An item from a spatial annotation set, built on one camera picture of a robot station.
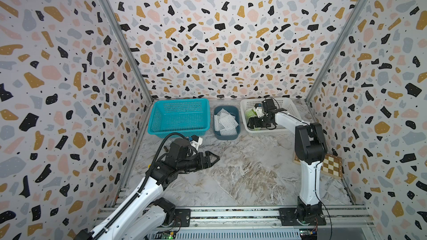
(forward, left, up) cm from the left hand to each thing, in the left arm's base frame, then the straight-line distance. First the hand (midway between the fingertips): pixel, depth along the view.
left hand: (216, 160), depth 72 cm
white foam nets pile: (+31, -5, -14) cm, 35 cm away
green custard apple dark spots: (+25, -24, -13) cm, 37 cm away
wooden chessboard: (+3, -61, -17) cm, 63 cm away
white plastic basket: (+45, -46, -12) cm, 66 cm away
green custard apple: (+36, -21, -11) cm, 43 cm away
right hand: (+31, -23, -15) cm, 42 cm away
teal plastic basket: (+41, +19, -20) cm, 49 cm away
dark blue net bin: (+42, -12, -15) cm, 46 cm away
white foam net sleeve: (+34, -19, -14) cm, 42 cm away
